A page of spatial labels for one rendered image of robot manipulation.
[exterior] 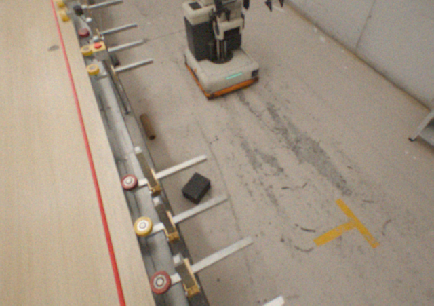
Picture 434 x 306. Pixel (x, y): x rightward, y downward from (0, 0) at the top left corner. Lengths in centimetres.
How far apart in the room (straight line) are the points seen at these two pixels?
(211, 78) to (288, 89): 86
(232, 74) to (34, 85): 169
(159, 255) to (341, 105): 230
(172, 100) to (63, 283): 215
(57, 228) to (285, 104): 230
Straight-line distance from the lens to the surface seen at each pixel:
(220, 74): 291
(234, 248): 133
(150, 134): 273
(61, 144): 180
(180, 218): 143
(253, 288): 216
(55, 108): 202
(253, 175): 247
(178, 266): 100
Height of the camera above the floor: 212
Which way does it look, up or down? 52 degrees down
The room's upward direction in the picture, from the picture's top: 4 degrees counter-clockwise
